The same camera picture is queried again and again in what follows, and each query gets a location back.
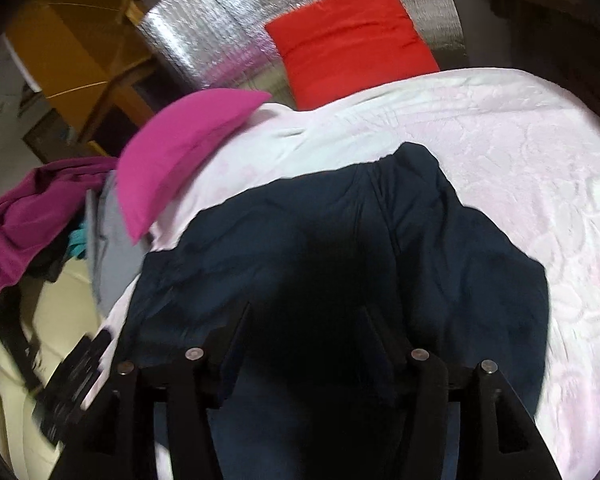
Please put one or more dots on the navy blue padded jacket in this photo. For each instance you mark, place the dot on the navy blue padded jacket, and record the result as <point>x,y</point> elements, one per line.
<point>331,264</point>

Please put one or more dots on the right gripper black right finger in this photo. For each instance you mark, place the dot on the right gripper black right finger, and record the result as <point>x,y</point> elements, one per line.
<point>461,422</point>

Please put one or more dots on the magenta fleece garment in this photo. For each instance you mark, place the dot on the magenta fleece garment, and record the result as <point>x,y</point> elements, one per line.
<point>33,213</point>

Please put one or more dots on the teal garment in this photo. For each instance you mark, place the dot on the teal garment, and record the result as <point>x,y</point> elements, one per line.
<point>77,242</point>

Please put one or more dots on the grey folded garment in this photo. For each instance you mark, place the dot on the grey folded garment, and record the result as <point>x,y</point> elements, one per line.
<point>113,260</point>

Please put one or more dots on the red pillow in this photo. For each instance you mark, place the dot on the red pillow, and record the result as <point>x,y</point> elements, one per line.
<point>334,48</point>

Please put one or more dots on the magenta pillow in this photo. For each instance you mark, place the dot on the magenta pillow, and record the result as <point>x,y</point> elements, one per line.
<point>177,141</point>

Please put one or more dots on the black garment on sofa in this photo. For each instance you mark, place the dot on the black garment on sofa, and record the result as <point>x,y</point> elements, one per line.
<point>42,321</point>

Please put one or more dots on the silver foil insulation board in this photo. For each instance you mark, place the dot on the silver foil insulation board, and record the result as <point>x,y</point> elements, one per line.
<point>223,43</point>

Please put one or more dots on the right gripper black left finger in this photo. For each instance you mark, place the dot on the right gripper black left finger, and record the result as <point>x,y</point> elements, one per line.
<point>116,438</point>

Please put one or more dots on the white bed sheet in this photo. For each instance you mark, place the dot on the white bed sheet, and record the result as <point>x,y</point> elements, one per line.
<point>523,151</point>

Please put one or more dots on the cream leather sofa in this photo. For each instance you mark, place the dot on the cream leather sofa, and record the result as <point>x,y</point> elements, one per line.
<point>22,446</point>

